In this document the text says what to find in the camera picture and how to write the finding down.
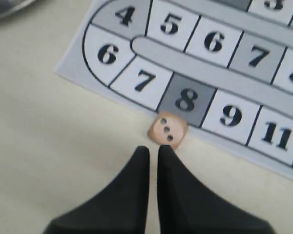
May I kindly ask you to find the round stainless steel plate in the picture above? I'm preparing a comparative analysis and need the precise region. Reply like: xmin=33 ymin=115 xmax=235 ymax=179
xmin=0 ymin=0 xmax=35 ymax=20

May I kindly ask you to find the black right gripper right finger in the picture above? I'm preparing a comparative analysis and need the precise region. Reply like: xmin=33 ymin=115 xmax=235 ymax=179
xmin=157 ymin=145 xmax=275 ymax=234

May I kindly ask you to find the paper number game board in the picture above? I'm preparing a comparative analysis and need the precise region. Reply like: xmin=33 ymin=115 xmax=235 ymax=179
xmin=55 ymin=0 xmax=293 ymax=179

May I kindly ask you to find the wooden die with black pips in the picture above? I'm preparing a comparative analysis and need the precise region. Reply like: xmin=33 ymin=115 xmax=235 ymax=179
xmin=147 ymin=112 xmax=188 ymax=149

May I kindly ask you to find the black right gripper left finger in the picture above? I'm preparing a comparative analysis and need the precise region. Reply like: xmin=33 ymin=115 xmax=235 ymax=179
xmin=44 ymin=146 xmax=150 ymax=234

